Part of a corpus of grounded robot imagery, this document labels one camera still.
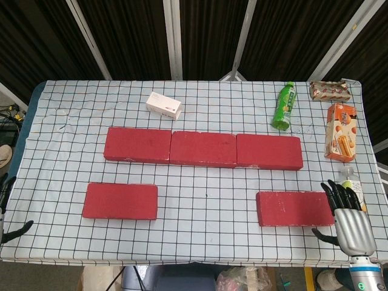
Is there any brown cream snack wrapper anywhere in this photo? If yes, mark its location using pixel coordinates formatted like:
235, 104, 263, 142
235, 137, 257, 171
309, 78, 352, 102

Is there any beige hat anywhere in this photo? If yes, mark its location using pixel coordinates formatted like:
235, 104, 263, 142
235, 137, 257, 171
0, 144, 13, 167

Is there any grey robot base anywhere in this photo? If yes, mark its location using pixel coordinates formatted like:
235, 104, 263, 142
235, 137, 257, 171
121, 265, 216, 291

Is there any clear plastic bag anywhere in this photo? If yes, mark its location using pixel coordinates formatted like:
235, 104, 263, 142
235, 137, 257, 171
216, 266, 272, 291

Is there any white black checkered tablecloth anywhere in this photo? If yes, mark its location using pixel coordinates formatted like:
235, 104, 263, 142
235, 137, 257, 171
0, 79, 388, 269

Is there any red brick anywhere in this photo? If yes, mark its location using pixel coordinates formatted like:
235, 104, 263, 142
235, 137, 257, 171
169, 130, 238, 169
255, 190, 336, 227
235, 133, 304, 171
82, 182, 159, 221
103, 126, 173, 164

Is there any green drink bottle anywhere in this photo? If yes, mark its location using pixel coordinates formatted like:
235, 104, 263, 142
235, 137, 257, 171
270, 81, 296, 131

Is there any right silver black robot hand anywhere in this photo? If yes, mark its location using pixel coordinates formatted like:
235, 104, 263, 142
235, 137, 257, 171
312, 179, 378, 257

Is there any small white cardboard box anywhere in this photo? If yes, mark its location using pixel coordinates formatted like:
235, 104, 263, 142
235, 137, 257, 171
145, 92, 182, 121

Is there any clear tea bottle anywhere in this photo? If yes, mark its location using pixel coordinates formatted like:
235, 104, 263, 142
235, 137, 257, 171
338, 166, 367, 213

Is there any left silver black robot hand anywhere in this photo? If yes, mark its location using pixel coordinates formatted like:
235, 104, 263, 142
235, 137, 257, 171
0, 176, 34, 245

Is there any yellow black cable bundle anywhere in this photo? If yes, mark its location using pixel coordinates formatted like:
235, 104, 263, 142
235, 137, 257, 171
0, 102, 27, 122

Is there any beige paper bag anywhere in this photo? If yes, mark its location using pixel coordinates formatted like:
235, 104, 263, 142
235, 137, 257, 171
77, 266, 125, 291

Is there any orange biscuit box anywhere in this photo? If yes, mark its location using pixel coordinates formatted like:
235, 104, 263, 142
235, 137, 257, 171
324, 102, 358, 161

